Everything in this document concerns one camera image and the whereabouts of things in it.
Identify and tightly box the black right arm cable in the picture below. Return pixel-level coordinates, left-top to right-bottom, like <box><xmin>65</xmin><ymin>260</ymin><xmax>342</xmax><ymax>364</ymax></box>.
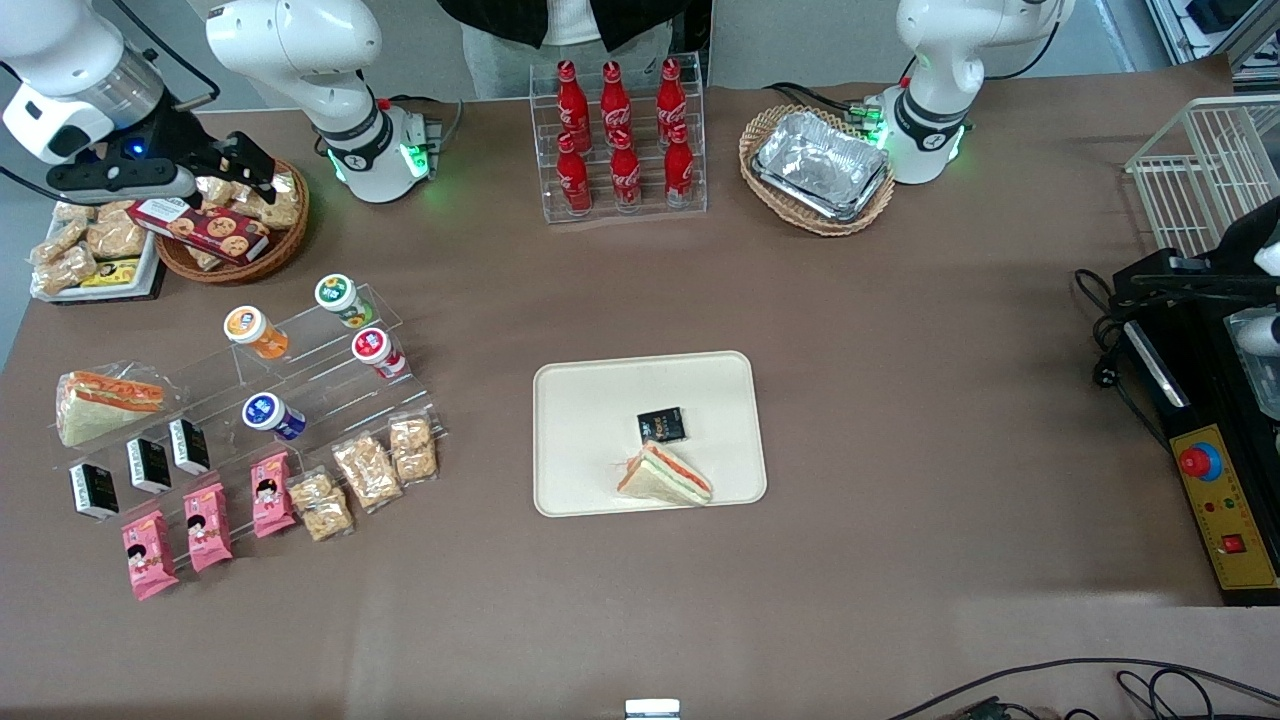
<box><xmin>108</xmin><ymin>0</ymin><xmax>223</xmax><ymax>113</ymax></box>

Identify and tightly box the small black white box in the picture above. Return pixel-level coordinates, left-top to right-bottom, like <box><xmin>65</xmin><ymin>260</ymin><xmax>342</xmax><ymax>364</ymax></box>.
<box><xmin>68</xmin><ymin>460</ymin><xmax>121</xmax><ymax>524</ymax></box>
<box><xmin>167</xmin><ymin>417</ymin><xmax>213</xmax><ymax>478</ymax></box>
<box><xmin>126</xmin><ymin>437</ymin><xmax>174</xmax><ymax>496</ymax></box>

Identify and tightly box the yellow snack packet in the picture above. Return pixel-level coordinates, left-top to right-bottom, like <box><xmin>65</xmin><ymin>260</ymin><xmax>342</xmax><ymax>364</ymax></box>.
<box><xmin>79</xmin><ymin>258</ymin><xmax>142</xmax><ymax>290</ymax></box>

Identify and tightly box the red gum bottle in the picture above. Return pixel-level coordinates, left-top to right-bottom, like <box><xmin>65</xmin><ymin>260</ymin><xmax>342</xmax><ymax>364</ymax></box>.
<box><xmin>351</xmin><ymin>327</ymin><xmax>410</xmax><ymax>382</ymax></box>

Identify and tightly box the silver foil container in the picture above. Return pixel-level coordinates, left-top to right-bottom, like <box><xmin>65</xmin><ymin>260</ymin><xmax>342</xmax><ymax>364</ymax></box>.
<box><xmin>751</xmin><ymin>110</ymin><xmax>892</xmax><ymax>224</ymax></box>

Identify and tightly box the person in dark jacket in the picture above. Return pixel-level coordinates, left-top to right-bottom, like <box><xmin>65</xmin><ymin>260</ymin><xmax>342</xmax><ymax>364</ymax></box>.
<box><xmin>436</xmin><ymin>0</ymin><xmax>714</xmax><ymax>101</ymax></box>

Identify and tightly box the yellow control panel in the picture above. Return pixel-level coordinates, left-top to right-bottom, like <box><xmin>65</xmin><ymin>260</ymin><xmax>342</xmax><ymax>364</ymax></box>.
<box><xmin>1169</xmin><ymin>423</ymin><xmax>1280</xmax><ymax>592</ymax></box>

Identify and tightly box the black snack packet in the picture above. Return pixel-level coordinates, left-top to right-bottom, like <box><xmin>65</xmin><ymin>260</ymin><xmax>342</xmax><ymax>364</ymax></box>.
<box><xmin>637</xmin><ymin>406</ymin><xmax>688</xmax><ymax>445</ymax></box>

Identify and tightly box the orange gum bottle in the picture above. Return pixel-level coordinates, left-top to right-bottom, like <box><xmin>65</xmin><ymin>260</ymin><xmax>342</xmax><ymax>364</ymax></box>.
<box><xmin>223</xmin><ymin>305</ymin><xmax>292</xmax><ymax>362</ymax></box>

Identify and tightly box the white wire basket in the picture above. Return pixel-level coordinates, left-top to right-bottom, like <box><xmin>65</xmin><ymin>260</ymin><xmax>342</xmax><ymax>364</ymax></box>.
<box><xmin>1124</xmin><ymin>95</ymin><xmax>1280</xmax><ymax>263</ymax></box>

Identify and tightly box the black machine power cable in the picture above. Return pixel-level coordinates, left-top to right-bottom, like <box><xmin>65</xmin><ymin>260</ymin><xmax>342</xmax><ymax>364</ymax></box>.
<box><xmin>1073</xmin><ymin>267</ymin><xmax>1173</xmax><ymax>453</ymax></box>

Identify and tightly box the plastic wrapped triangle sandwich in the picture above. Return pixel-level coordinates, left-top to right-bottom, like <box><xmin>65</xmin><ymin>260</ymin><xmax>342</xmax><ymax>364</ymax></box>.
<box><xmin>55</xmin><ymin>362</ymin><xmax>184</xmax><ymax>449</ymax></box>

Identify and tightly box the black cables bundle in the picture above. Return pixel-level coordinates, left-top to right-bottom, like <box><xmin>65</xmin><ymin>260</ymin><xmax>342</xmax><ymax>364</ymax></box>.
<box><xmin>884</xmin><ymin>656</ymin><xmax>1280</xmax><ymax>720</ymax></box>

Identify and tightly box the pink snack packet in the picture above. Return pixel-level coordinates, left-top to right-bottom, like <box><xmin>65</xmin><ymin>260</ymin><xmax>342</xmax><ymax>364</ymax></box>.
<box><xmin>250</xmin><ymin>452</ymin><xmax>299</xmax><ymax>540</ymax></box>
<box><xmin>183</xmin><ymin>483</ymin><xmax>235</xmax><ymax>574</ymax></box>
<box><xmin>121</xmin><ymin>510</ymin><xmax>181</xmax><ymax>603</ymax></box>

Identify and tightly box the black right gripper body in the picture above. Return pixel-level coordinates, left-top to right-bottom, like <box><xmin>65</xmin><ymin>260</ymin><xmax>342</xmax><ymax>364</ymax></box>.
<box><xmin>140</xmin><ymin>100</ymin><xmax>239</xmax><ymax>179</ymax></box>

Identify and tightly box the red cola bottle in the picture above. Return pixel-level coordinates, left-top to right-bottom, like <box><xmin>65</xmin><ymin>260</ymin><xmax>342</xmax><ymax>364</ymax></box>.
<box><xmin>609</xmin><ymin>130</ymin><xmax>644</xmax><ymax>212</ymax></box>
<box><xmin>656</xmin><ymin>57</ymin><xmax>690</xmax><ymax>136</ymax></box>
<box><xmin>556</xmin><ymin>60</ymin><xmax>591</xmax><ymax>141</ymax></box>
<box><xmin>663</xmin><ymin>123</ymin><xmax>696</xmax><ymax>207</ymax></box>
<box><xmin>555</xmin><ymin>132</ymin><xmax>594</xmax><ymax>217</ymax></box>
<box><xmin>600</xmin><ymin>60</ymin><xmax>634</xmax><ymax>141</ymax></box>

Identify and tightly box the clear peanut brittle packet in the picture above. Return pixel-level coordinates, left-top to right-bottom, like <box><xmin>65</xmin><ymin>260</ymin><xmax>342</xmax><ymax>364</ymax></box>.
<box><xmin>331</xmin><ymin>431</ymin><xmax>405</xmax><ymax>514</ymax></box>
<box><xmin>287</xmin><ymin>468</ymin><xmax>356</xmax><ymax>544</ymax></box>
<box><xmin>387</xmin><ymin>413</ymin><xmax>441</xmax><ymax>488</ymax></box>

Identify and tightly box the clear acrylic bottle rack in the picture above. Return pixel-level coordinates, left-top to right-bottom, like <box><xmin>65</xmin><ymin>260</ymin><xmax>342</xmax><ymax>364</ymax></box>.
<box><xmin>528</xmin><ymin>52</ymin><xmax>710</xmax><ymax>225</ymax></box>

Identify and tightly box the cream plastic tray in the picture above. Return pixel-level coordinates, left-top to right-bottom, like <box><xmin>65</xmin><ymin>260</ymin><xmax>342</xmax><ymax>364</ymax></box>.
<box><xmin>532</xmin><ymin>350</ymin><xmax>769</xmax><ymax>519</ymax></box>

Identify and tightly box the light wicker basket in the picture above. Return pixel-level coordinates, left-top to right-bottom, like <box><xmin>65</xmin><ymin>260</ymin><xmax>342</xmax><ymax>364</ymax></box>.
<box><xmin>738</xmin><ymin>104</ymin><xmax>897</xmax><ymax>239</ymax></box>

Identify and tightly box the green gum bottle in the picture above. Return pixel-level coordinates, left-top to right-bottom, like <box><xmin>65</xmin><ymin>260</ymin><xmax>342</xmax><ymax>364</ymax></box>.
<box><xmin>314</xmin><ymin>273</ymin><xmax>374</xmax><ymax>330</ymax></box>

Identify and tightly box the dark brown wicker basket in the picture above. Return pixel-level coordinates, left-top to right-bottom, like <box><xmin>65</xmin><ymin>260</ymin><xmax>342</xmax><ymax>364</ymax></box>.
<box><xmin>155</xmin><ymin>158</ymin><xmax>312</xmax><ymax>287</ymax></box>

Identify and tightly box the black machine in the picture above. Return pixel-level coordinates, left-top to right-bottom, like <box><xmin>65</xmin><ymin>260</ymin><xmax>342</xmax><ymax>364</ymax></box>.
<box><xmin>1112</xmin><ymin>195</ymin><xmax>1280</xmax><ymax>609</ymax></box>

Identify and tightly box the blue gum bottle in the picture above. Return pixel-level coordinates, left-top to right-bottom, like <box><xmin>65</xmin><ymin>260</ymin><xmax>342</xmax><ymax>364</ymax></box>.
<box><xmin>242</xmin><ymin>392</ymin><xmax>309</xmax><ymax>444</ymax></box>

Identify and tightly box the unwrapped triangle sandwich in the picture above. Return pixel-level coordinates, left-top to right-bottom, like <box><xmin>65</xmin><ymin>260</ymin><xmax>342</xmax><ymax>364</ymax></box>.
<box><xmin>615</xmin><ymin>440</ymin><xmax>715</xmax><ymax>508</ymax></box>

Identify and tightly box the clear acrylic stepped display stand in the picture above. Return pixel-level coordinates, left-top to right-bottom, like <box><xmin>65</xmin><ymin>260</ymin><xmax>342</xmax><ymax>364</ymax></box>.
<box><xmin>68</xmin><ymin>283</ymin><xmax>447</xmax><ymax>573</ymax></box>

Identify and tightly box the grey snack tray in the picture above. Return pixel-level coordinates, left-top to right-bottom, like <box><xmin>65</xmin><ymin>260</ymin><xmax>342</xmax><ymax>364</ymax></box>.
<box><xmin>29</xmin><ymin>200</ymin><xmax>167</xmax><ymax>304</ymax></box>

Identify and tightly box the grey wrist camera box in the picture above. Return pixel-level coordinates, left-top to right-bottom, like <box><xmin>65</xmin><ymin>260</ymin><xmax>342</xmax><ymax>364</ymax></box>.
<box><xmin>47</xmin><ymin>160</ymin><xmax>199</xmax><ymax>207</ymax></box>

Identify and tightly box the red cookie box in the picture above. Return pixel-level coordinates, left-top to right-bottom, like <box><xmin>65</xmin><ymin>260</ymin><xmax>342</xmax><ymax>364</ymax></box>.
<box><xmin>127</xmin><ymin>196</ymin><xmax>272</xmax><ymax>267</ymax></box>

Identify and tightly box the black left arm base cable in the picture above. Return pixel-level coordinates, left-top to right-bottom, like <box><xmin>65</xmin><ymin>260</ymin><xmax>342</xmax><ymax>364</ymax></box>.
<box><xmin>763</xmin><ymin>81</ymin><xmax>893</xmax><ymax>129</ymax></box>

